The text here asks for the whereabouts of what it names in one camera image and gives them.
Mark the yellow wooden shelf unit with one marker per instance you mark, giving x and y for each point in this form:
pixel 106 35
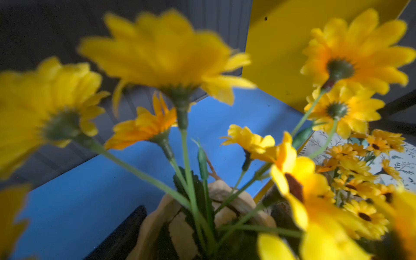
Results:
pixel 135 113

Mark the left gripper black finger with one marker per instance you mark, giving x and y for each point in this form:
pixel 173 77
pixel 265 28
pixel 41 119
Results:
pixel 122 240

